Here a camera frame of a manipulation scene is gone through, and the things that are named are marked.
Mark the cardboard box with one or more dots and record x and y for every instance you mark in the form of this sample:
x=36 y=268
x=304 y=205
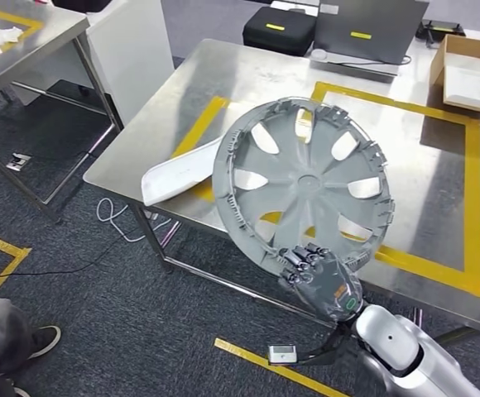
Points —
x=438 y=60

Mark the white round puck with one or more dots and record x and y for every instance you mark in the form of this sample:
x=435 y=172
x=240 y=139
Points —
x=318 y=54

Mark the white cloth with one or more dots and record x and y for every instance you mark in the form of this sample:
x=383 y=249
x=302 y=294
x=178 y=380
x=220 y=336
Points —
x=4 y=36

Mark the black pouch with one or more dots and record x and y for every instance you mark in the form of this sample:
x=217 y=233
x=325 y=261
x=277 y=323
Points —
x=80 y=4

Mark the stainless steel workbench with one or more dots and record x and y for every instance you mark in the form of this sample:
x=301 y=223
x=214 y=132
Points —
x=430 y=192

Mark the silver floor outlet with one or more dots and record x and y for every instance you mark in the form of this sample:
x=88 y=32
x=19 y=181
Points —
x=17 y=162

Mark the black device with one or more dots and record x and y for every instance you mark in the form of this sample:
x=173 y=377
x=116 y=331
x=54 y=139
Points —
x=438 y=28

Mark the grey plastic wheel hubcap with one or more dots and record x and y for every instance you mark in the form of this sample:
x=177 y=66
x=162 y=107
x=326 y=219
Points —
x=308 y=183

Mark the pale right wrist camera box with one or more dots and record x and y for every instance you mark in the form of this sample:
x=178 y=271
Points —
x=282 y=354

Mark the person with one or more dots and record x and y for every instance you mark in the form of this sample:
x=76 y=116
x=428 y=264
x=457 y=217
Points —
x=0 y=334

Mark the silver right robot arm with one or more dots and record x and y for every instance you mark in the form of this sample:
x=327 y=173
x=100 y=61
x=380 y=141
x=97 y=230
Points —
x=409 y=356

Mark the stainless steel table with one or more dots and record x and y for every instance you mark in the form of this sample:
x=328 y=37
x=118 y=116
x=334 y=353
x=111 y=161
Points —
x=49 y=27

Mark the white foam slab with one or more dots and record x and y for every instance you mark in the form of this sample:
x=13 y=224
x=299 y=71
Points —
x=471 y=90

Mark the grey case with yellow label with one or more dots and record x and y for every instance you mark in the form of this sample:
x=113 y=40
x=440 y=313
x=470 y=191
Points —
x=368 y=22

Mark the white curved plastic part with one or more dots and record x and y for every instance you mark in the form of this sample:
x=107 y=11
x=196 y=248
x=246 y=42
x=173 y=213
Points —
x=174 y=178

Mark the small yellow tape rectangle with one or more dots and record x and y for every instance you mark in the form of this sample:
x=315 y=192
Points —
x=202 y=123

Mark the yellow floor tape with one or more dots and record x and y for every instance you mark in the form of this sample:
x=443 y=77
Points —
x=273 y=368
x=12 y=260

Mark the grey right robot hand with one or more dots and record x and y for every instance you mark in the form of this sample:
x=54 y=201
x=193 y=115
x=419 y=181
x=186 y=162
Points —
x=326 y=290

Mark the black case with yellow label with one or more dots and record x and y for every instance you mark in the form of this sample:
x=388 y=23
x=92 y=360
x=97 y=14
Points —
x=281 y=38

